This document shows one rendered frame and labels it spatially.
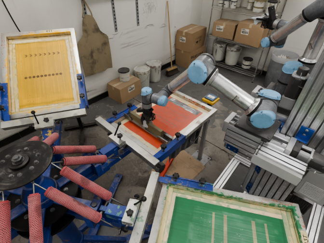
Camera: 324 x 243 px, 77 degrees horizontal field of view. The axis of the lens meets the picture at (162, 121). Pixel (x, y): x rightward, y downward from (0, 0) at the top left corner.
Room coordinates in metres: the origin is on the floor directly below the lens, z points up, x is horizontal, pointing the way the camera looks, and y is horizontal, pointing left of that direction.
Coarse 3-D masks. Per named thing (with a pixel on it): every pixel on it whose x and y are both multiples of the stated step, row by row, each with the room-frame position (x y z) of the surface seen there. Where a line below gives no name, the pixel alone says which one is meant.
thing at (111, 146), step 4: (108, 144) 1.00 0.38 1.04; (112, 144) 1.00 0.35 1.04; (104, 148) 0.96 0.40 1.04; (108, 148) 0.96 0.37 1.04; (112, 148) 0.96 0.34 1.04; (120, 148) 1.01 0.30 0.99; (100, 152) 0.93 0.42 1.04; (104, 152) 0.93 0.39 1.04; (108, 152) 0.94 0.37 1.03; (112, 152) 0.96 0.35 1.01; (108, 156) 0.93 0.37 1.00
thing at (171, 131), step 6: (192, 114) 1.47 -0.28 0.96; (198, 114) 1.47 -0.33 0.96; (186, 120) 1.38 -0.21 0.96; (192, 120) 1.38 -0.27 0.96; (162, 126) 1.30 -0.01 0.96; (168, 126) 1.30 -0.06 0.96; (180, 126) 1.30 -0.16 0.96; (186, 126) 1.30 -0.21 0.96; (168, 132) 1.23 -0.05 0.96; (174, 132) 1.23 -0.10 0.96; (144, 138) 1.15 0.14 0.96; (150, 138) 1.15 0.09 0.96; (156, 138) 1.15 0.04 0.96; (156, 144) 1.09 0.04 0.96
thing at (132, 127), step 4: (156, 108) 1.55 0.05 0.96; (156, 120) 1.38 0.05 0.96; (124, 124) 1.32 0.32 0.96; (128, 124) 1.32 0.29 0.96; (132, 124) 1.32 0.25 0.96; (128, 128) 1.27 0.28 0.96; (132, 128) 1.27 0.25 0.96; (136, 128) 1.27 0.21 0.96; (140, 128) 1.27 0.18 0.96; (136, 132) 1.22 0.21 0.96; (140, 132) 1.22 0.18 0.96; (144, 132) 1.22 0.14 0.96
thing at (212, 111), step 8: (184, 96) 1.71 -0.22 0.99; (200, 104) 1.58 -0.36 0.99; (208, 112) 1.45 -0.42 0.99; (216, 112) 1.49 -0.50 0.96; (120, 120) 1.36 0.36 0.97; (200, 120) 1.34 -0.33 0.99; (120, 128) 1.23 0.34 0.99; (192, 128) 1.24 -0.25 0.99; (128, 136) 1.14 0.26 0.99; (144, 144) 1.05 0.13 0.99; (152, 152) 0.97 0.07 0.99
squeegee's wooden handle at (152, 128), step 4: (132, 112) 1.35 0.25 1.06; (132, 116) 1.34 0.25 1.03; (136, 116) 1.30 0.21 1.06; (140, 116) 1.30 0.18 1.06; (136, 120) 1.30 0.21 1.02; (140, 120) 1.27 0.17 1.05; (140, 124) 1.27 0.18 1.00; (148, 124) 1.20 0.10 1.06; (152, 124) 1.20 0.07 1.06; (148, 128) 1.20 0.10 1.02; (152, 128) 1.17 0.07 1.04; (156, 128) 1.15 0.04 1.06; (152, 132) 1.17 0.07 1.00; (156, 132) 1.14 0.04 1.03; (160, 132) 1.12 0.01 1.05
